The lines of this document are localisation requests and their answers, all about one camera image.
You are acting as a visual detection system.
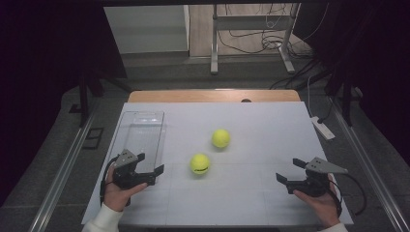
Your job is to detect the grey metal desk frame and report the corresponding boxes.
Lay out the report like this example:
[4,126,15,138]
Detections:
[210,3,301,75]

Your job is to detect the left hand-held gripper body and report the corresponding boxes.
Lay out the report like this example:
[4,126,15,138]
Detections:
[110,148,158,191]

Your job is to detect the white cabinet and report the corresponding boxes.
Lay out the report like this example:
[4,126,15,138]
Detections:
[103,4,190,55]

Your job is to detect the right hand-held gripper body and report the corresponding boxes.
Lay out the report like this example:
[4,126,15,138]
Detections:
[285,157,349,198]

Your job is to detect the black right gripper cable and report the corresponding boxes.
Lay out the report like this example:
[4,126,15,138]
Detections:
[328,172,367,217]

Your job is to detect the person's right hand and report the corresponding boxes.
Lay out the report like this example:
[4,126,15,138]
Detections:
[292,173,343,228]

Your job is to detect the dark curtain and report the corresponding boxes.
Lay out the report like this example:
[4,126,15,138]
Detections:
[293,0,410,168]
[0,0,128,207]

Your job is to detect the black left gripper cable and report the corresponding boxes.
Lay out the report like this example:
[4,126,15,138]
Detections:
[99,156,119,207]

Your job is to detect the black floor frame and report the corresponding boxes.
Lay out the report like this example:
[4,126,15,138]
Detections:
[81,127,104,151]

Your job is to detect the wooden table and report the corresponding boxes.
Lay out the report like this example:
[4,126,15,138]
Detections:
[128,89,302,104]

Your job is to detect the black floor cables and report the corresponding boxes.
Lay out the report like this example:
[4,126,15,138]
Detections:
[269,57,332,91]

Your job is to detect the aluminium rail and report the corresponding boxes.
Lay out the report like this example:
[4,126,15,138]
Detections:
[27,107,98,232]
[328,96,410,232]

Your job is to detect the white board mat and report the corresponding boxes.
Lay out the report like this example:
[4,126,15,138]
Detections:
[80,101,354,226]

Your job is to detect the tangle of black cables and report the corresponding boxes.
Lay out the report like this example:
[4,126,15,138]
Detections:
[217,3,323,56]

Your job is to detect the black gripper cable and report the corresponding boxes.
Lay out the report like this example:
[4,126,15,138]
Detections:
[328,172,367,217]
[99,156,119,207]

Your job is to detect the white power strip cable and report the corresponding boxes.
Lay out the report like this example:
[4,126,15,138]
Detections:
[306,75,315,119]

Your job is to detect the person's left hand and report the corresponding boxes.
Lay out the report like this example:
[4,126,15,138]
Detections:
[102,166,149,213]

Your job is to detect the yellow tennis ball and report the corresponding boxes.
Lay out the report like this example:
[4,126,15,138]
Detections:
[211,129,231,149]
[189,153,212,176]

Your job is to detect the black metal stand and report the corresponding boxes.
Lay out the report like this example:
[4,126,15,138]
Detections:
[69,69,133,129]
[323,64,364,128]

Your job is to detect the white power strip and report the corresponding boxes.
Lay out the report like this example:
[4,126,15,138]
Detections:
[309,115,337,141]

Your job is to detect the clear plastic container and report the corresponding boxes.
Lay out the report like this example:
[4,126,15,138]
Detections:
[104,110,166,182]

